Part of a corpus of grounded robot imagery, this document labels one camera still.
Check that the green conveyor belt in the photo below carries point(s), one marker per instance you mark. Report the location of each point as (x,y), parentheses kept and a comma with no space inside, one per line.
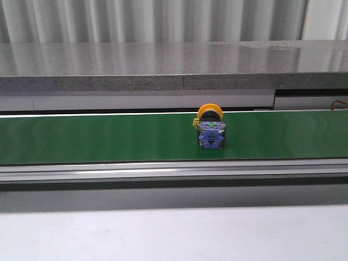
(49,139)

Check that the grey speckled stone slab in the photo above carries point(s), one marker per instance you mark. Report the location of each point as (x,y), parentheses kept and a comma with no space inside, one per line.
(112,67)

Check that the white pleated curtain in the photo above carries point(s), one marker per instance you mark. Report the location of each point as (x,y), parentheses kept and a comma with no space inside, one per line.
(172,21)

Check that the yellow push button switch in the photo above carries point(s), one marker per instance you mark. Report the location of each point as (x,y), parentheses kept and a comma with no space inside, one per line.
(210,127)

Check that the grey conveyor back rail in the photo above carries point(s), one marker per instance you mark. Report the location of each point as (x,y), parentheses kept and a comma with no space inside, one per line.
(179,99)

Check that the aluminium conveyor front rail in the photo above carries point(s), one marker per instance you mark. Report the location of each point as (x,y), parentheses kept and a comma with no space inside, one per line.
(174,169)

